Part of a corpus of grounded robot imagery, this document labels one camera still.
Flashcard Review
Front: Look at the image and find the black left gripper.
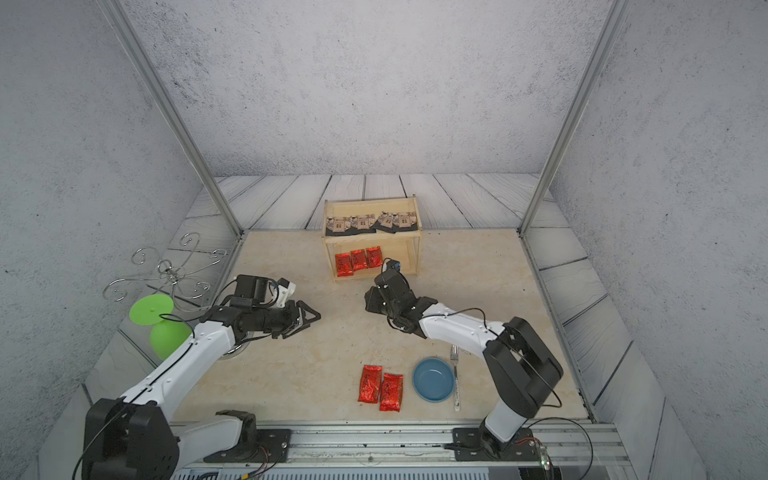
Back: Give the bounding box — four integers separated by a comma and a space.
252, 299, 323, 338

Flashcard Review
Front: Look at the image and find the red tea bag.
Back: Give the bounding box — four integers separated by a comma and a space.
365, 246, 383, 268
350, 249, 369, 271
379, 373, 404, 412
358, 365, 383, 404
335, 253, 355, 277

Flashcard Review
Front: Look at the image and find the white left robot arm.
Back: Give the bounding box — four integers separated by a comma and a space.
72, 300, 321, 479

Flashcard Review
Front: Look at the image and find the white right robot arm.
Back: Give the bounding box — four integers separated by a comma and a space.
364, 268, 564, 459

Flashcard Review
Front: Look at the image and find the light wooden two-tier shelf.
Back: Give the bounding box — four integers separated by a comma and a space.
322, 197, 422, 280

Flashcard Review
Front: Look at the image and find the blue round plate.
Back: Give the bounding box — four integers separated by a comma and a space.
412, 357, 456, 403

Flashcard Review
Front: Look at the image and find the green plastic goblet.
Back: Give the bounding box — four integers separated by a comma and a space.
129, 294, 192, 360

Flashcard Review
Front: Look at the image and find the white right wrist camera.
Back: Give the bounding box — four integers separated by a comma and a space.
382, 259, 401, 272

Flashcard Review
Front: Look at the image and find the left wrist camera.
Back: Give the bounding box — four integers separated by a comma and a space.
229, 274, 296, 310

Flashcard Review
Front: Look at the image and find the silver wire cup rack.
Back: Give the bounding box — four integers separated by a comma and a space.
101, 231, 247, 361

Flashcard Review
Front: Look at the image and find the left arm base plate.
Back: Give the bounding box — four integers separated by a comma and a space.
203, 427, 292, 464

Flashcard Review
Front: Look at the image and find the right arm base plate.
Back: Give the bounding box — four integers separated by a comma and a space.
443, 427, 540, 462

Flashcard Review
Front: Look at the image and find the left aluminium corner post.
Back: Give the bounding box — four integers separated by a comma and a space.
97, 0, 244, 239

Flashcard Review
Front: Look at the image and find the aluminium corner post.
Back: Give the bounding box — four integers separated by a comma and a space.
518, 0, 629, 238
97, 0, 244, 239

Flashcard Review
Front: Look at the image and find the right aluminium corner post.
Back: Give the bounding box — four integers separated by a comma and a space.
518, 0, 629, 238

